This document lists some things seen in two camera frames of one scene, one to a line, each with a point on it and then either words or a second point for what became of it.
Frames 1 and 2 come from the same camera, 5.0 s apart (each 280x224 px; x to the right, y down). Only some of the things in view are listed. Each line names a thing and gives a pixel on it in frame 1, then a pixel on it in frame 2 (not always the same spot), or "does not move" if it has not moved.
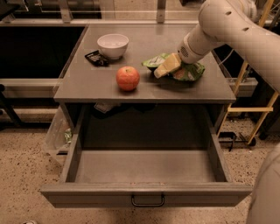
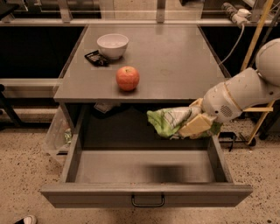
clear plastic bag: x=59 y=133 does not move
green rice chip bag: x=185 y=72 -> x=168 y=121
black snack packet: x=97 y=59 does not move
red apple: x=128 y=78 does not move
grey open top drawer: x=147 y=157 does not move
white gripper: x=189 y=53 -> x=219 y=101
